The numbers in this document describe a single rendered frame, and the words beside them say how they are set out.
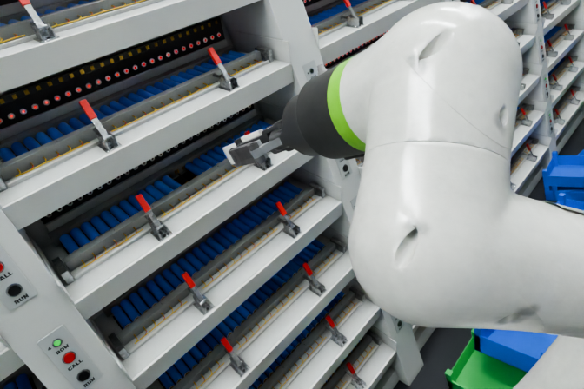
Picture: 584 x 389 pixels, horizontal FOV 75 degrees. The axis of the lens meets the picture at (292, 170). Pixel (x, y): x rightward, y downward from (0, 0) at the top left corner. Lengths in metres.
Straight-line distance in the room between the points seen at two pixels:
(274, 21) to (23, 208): 0.59
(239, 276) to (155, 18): 0.55
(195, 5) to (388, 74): 0.57
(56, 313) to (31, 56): 0.40
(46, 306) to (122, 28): 0.47
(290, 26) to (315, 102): 0.56
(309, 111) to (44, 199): 0.47
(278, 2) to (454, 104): 0.69
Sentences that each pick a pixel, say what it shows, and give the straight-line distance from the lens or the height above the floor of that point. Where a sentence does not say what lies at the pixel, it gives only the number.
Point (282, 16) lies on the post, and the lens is 0.91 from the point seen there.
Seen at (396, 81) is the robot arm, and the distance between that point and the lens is 0.28.
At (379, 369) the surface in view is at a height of 0.17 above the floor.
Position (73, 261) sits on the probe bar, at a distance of 0.79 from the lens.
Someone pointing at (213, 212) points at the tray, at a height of 0.92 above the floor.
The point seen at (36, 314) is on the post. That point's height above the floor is 0.95.
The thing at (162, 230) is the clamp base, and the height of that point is 0.94.
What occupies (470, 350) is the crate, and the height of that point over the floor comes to 0.02.
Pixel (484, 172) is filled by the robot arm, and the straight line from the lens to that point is 0.26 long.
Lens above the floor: 1.21
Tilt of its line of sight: 21 degrees down
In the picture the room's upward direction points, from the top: 22 degrees counter-clockwise
